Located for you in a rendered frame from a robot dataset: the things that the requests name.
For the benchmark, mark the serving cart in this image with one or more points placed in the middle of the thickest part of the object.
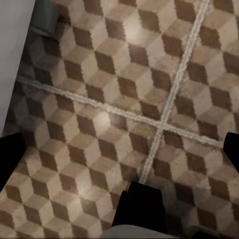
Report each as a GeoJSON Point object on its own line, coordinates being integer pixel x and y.
{"type": "Point", "coordinates": [16, 17]}

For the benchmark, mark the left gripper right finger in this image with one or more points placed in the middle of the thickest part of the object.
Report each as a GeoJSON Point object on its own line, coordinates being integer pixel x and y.
{"type": "Point", "coordinates": [231, 148]}

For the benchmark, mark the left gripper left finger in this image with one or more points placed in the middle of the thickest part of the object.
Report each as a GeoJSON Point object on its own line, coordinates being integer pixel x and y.
{"type": "Point", "coordinates": [12, 148]}

